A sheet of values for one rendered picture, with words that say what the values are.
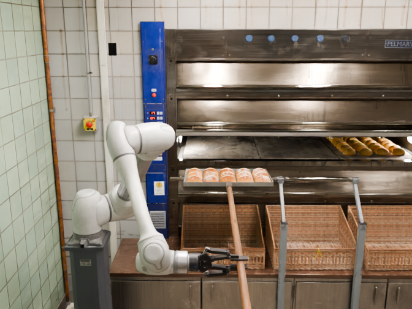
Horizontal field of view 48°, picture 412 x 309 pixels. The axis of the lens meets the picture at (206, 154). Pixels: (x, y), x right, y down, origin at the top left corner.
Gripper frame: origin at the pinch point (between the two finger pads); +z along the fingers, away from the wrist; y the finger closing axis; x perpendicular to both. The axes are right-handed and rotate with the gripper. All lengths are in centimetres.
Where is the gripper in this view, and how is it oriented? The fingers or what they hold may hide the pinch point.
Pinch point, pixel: (239, 262)
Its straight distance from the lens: 194.1
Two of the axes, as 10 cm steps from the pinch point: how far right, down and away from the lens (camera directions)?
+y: -0.1, 9.6, 2.6
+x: 0.0, 2.6, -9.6
